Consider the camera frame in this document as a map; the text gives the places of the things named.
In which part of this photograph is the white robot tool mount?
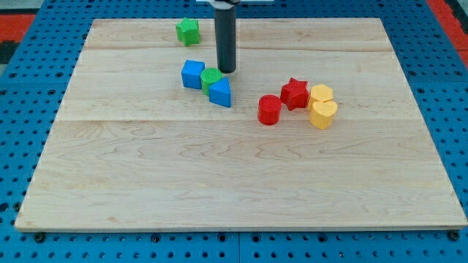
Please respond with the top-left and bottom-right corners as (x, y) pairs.
(195, 0), (273, 5)

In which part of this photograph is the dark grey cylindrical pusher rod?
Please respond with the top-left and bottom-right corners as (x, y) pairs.
(214, 2), (236, 74)

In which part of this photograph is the green star block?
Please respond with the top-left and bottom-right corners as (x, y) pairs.
(175, 18), (200, 46)

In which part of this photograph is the red star block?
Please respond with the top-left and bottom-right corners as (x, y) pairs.
(280, 77), (309, 111)

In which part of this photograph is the green cylinder block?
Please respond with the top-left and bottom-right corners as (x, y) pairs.
(200, 68), (222, 96)

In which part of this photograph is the blue cube block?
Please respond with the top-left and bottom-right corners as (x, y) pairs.
(181, 60), (205, 89)

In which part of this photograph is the blue triangle block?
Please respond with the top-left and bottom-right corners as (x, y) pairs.
(208, 77), (231, 107)

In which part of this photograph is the red cylinder block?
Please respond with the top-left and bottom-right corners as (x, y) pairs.
(257, 94), (282, 126)

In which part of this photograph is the yellow hexagon block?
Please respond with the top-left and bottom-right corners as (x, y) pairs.
(307, 84), (333, 111)

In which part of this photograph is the yellow heart block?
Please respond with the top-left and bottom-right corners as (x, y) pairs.
(309, 101), (338, 129)

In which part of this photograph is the light wooden board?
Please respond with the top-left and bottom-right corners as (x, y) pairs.
(15, 18), (467, 233)

